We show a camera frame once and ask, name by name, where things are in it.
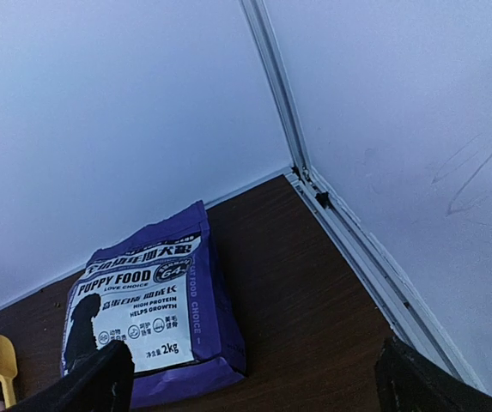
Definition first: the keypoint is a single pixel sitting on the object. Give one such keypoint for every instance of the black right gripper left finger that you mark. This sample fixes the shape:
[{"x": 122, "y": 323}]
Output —
[{"x": 103, "y": 382}]

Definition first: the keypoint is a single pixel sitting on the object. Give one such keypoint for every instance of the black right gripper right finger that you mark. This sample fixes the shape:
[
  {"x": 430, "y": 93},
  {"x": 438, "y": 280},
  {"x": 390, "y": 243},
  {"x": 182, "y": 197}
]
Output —
[{"x": 407, "y": 381}]

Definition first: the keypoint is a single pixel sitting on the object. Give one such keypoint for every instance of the yellow plastic food scoop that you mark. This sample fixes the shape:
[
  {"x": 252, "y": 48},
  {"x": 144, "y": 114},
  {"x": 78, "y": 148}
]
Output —
[{"x": 8, "y": 371}]

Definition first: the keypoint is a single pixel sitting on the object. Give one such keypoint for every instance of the purple puppy food bag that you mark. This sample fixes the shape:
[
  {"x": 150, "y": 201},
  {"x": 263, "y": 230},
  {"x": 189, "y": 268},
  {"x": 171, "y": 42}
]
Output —
[{"x": 163, "y": 294}]

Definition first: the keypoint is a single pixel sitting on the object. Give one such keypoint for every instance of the aluminium right base rail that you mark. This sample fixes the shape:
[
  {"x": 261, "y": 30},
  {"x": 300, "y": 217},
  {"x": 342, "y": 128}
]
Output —
[{"x": 390, "y": 288}]

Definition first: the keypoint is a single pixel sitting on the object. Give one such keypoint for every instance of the aluminium right corner post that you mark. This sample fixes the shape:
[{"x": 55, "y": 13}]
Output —
[{"x": 264, "y": 37}]

